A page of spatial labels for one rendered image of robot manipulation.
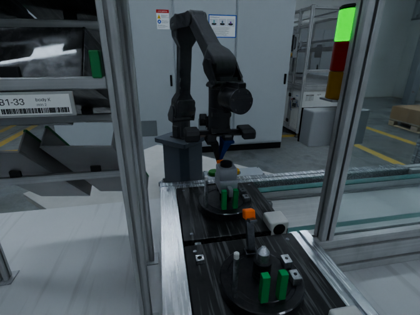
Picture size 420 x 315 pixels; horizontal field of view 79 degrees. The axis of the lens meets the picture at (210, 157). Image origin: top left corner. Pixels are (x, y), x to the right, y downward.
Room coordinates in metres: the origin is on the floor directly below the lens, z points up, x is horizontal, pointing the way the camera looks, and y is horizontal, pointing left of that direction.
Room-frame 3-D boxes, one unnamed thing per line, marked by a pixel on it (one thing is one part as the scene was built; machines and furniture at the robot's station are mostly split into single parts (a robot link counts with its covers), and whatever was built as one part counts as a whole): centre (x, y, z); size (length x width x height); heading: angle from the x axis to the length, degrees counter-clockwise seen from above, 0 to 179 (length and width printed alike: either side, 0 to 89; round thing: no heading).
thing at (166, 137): (0.91, 0.10, 0.96); 0.15 x 0.15 x 0.20; 56
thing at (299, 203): (0.61, -0.34, 0.91); 0.84 x 0.28 x 0.10; 101
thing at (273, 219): (0.50, -0.15, 0.97); 0.05 x 0.05 x 0.04; 11
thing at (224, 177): (0.57, -0.04, 1.06); 0.08 x 0.04 x 0.07; 11
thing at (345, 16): (0.50, -0.25, 1.38); 0.05 x 0.05 x 0.05
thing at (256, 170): (0.80, -0.08, 0.93); 0.21 x 0.07 x 0.06; 101
